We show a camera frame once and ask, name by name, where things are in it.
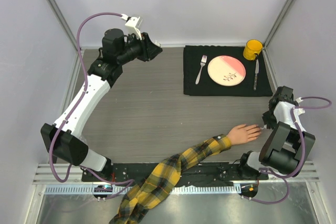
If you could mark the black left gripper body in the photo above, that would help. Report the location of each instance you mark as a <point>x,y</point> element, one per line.
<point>140,50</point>

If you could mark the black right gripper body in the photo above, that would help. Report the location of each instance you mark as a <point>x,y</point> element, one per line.
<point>270,110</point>

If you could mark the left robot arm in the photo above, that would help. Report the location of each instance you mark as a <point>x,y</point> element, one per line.
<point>63,139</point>

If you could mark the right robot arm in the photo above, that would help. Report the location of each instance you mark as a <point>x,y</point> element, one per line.
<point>288,145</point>

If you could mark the mannequin hand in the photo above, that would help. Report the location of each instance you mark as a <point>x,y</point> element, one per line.
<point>243,134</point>

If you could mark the black cloth placemat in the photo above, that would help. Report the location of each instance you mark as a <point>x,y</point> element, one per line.
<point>207,87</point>

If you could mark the silver fork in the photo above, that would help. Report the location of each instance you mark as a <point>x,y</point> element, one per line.
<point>202,64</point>

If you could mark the yellow mug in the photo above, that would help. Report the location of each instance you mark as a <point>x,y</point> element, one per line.
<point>252,49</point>

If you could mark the pink and cream plate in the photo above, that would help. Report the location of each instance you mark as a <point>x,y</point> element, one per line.
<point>226,71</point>

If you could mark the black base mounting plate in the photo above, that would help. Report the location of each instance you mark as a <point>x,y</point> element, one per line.
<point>208,174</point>

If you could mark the yellow plaid shirt sleeve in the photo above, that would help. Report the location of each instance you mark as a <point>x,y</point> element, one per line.
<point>149,193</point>

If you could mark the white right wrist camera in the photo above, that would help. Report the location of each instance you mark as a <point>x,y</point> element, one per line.
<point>300,110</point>

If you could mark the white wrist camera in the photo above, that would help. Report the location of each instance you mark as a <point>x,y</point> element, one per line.
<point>300,110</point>
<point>133,23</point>

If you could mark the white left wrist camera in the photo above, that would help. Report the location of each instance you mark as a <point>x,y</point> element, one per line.
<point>133,23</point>

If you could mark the knife with mottled handle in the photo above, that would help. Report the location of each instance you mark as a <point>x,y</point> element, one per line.
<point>256,74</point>

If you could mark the aluminium frame rail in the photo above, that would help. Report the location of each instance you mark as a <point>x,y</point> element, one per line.
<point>62,173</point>

